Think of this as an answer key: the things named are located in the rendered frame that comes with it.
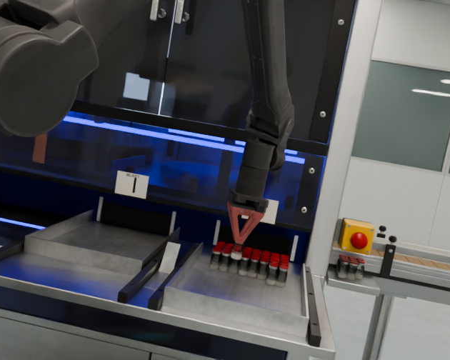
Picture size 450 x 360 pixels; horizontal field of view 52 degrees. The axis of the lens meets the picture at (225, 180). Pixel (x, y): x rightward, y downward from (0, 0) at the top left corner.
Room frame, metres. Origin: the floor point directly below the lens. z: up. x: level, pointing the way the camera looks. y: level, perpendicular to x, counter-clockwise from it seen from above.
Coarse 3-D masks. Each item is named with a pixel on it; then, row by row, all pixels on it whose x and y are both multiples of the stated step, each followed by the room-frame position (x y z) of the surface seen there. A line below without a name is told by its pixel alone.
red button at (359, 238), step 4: (356, 232) 1.10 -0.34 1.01; (360, 232) 1.10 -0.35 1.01; (352, 236) 1.10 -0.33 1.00; (356, 236) 1.09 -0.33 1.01; (360, 236) 1.09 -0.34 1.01; (364, 236) 1.09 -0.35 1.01; (352, 240) 1.09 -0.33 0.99; (356, 240) 1.09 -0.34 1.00; (360, 240) 1.09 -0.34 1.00; (364, 240) 1.09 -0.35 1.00; (352, 244) 1.09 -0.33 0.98; (356, 244) 1.09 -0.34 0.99; (360, 244) 1.09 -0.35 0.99; (364, 244) 1.09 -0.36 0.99; (356, 248) 1.09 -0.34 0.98; (360, 248) 1.09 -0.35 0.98
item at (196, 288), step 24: (192, 264) 1.03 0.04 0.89; (168, 288) 0.80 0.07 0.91; (192, 288) 0.90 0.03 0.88; (216, 288) 0.92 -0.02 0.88; (240, 288) 0.95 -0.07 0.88; (264, 288) 0.97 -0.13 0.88; (288, 288) 1.00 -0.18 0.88; (216, 312) 0.79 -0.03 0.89; (240, 312) 0.78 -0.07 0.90; (264, 312) 0.77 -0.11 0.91; (288, 312) 0.86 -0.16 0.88
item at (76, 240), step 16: (64, 224) 1.11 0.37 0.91; (80, 224) 1.21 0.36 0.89; (96, 224) 1.25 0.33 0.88; (32, 240) 0.94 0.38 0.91; (48, 240) 0.94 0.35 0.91; (64, 240) 1.06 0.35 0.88; (80, 240) 1.08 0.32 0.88; (96, 240) 1.11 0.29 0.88; (112, 240) 1.13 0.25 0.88; (128, 240) 1.15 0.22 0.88; (144, 240) 1.18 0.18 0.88; (160, 240) 1.20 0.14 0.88; (48, 256) 0.94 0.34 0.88; (64, 256) 0.94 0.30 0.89; (80, 256) 0.93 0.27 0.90; (96, 256) 0.93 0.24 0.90; (112, 256) 0.92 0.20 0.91; (128, 256) 1.02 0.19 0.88; (144, 256) 1.04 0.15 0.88; (128, 272) 0.92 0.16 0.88
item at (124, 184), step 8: (120, 176) 1.19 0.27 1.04; (128, 176) 1.19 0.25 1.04; (136, 176) 1.19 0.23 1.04; (144, 176) 1.18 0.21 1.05; (120, 184) 1.19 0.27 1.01; (128, 184) 1.19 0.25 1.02; (136, 184) 1.19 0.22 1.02; (144, 184) 1.18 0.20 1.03; (120, 192) 1.19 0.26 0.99; (128, 192) 1.19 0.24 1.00; (136, 192) 1.19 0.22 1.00; (144, 192) 1.18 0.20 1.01
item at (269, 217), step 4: (268, 200) 1.15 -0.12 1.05; (272, 200) 1.15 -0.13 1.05; (272, 204) 1.15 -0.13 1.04; (276, 204) 1.14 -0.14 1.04; (268, 208) 1.15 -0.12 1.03; (272, 208) 1.15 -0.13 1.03; (276, 208) 1.14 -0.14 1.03; (268, 212) 1.15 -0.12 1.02; (272, 212) 1.15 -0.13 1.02; (244, 216) 1.15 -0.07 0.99; (248, 216) 1.15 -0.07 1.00; (264, 216) 1.15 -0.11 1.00; (268, 216) 1.15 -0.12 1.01; (272, 216) 1.15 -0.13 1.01; (264, 220) 1.15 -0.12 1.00; (268, 220) 1.15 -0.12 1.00; (272, 220) 1.14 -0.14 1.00
